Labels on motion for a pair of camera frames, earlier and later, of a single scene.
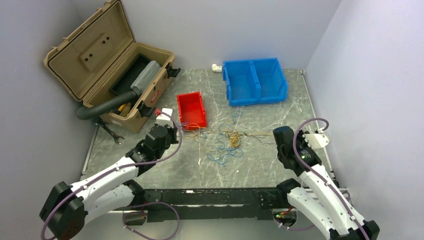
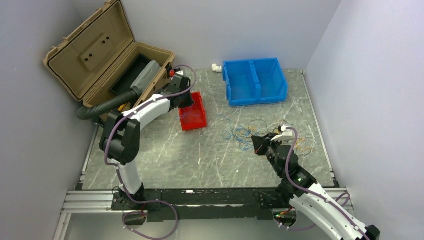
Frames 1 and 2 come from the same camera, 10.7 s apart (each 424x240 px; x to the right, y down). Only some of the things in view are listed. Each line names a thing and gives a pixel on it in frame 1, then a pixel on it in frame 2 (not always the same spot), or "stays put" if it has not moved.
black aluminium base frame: [210, 205] stays put
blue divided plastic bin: [254, 81] stays put
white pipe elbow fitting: [216, 68] stays put
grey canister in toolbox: [145, 76] stays put
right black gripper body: [280, 156] to [269, 147]
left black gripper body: [171, 137] to [187, 101]
